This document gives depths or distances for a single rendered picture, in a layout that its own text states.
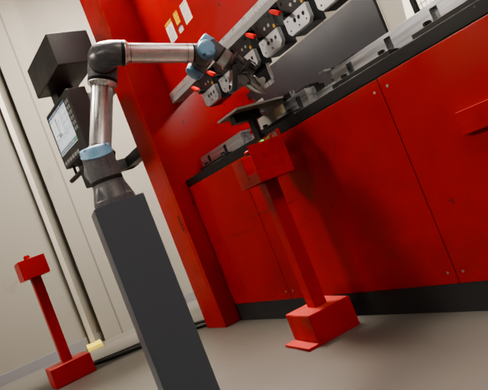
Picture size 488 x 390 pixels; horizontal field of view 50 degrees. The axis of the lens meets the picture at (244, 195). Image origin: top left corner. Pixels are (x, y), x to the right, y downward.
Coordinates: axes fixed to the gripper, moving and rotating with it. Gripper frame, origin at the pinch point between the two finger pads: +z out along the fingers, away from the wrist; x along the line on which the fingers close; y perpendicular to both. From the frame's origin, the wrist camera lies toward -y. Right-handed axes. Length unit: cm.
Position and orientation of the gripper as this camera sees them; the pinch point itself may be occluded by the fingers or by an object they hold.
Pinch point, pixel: (263, 93)
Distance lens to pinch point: 233.8
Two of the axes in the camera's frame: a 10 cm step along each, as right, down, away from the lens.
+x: -3.9, 1.7, 9.0
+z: 8.0, 5.5, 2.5
